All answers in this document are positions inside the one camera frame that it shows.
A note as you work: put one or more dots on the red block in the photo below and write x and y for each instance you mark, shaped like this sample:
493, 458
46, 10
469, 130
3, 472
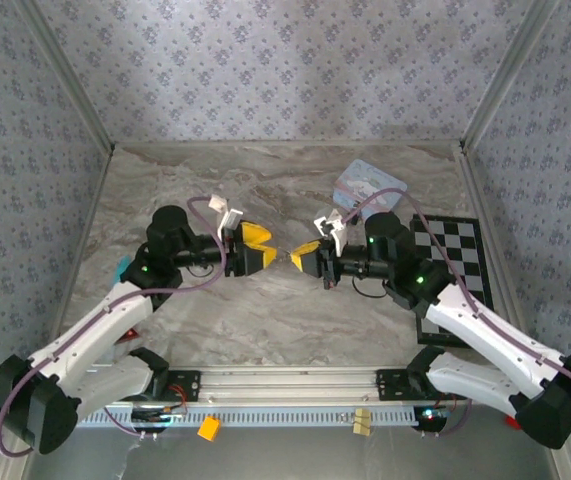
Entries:
511, 422

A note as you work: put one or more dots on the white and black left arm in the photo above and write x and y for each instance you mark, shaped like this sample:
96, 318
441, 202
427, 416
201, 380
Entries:
90, 335

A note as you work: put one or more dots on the orange block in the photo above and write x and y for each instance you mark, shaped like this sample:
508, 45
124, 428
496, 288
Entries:
209, 429

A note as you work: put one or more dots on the teal plastic object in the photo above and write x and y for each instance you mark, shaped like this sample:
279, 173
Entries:
122, 267

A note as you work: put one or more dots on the aluminium side rail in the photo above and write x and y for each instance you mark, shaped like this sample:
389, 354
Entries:
490, 240

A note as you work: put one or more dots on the aluminium frame post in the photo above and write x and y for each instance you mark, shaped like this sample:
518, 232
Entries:
510, 70

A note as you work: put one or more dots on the beige wooden block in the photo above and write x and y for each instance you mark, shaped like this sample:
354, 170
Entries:
362, 421

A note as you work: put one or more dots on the small red object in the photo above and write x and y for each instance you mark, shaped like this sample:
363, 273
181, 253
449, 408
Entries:
132, 335

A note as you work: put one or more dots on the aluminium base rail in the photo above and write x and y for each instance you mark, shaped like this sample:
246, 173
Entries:
285, 385

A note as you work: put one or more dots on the black and white chessboard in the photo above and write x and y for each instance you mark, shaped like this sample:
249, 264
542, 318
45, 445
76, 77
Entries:
457, 255

